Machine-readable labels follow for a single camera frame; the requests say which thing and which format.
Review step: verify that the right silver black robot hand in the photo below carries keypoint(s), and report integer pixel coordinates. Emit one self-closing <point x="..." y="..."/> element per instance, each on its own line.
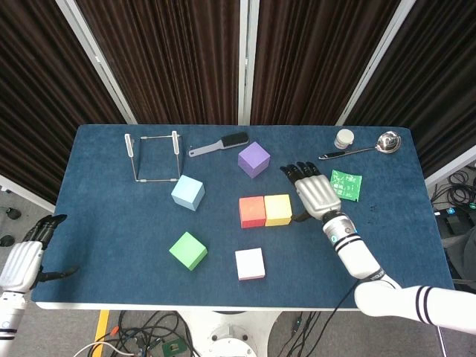
<point x="318" y="195"/>

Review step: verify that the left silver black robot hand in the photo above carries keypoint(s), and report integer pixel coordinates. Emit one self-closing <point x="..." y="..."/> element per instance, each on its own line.
<point x="20" y="266"/>

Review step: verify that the yellow cube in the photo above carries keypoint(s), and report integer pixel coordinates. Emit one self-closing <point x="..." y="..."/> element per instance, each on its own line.
<point x="278" y="209"/>

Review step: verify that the red orange cube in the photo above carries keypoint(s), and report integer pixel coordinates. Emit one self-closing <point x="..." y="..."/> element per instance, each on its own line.
<point x="252" y="211"/>

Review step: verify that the purple cube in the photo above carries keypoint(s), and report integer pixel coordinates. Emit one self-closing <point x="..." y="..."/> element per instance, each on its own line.
<point x="254" y="158"/>

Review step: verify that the light blue cube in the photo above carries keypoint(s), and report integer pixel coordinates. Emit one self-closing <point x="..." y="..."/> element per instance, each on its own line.
<point x="187" y="191"/>

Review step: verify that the green cube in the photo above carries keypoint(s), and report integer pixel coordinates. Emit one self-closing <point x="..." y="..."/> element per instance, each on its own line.
<point x="187" y="250"/>

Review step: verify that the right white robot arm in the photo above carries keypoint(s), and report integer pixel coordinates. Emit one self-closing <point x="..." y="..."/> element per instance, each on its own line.
<point x="357" y="256"/>

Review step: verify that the white pink cube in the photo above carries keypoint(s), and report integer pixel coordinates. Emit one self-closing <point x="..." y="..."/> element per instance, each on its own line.
<point x="250" y="263"/>

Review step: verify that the black caster wheel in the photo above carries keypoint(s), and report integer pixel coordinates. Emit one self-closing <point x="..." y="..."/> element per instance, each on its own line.
<point x="6" y="241"/>
<point x="11" y="213"/>

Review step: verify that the green foil packet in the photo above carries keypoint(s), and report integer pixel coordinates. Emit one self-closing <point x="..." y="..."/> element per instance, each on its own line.
<point x="347" y="186"/>

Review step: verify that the small white jar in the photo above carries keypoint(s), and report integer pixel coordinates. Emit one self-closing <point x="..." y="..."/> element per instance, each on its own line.
<point x="344" y="138"/>

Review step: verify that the grey brush black bristles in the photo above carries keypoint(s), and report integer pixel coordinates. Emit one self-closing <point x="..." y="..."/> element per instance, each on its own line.
<point x="234" y="139"/>

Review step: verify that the yellow floor tape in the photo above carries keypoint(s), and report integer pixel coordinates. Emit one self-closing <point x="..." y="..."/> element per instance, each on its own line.
<point x="102" y="327"/>

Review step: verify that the blue felt table cover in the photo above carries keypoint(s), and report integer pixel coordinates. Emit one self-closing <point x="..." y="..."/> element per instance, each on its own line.
<point x="111" y="208"/>

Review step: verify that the orange connector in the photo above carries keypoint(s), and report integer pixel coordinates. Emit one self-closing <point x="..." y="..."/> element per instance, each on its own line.
<point x="114" y="330"/>

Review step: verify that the black power strip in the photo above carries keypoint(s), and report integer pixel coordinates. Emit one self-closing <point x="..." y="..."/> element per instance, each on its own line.
<point x="450" y="221"/>

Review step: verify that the dark brown pleated curtain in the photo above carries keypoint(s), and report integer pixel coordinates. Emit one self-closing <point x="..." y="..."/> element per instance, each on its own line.
<point x="439" y="82"/>
<point x="167" y="56"/>
<point x="316" y="56"/>
<point x="37" y="93"/>

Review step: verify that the dark grey trouser leg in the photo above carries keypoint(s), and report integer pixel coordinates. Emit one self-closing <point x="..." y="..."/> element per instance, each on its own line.
<point x="463" y="256"/>

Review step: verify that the green circuit board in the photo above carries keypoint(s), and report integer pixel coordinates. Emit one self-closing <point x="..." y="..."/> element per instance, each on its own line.
<point x="173" y="347"/>

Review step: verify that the white partition frame post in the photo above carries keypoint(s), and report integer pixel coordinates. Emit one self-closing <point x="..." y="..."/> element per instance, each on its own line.
<point x="22" y="191"/>
<point x="375" y="59"/>
<point x="96" y="59"/>
<point x="248" y="56"/>
<point x="450" y="167"/>

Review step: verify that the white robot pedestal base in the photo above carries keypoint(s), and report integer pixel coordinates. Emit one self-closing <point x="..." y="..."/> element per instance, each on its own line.
<point x="230" y="334"/>

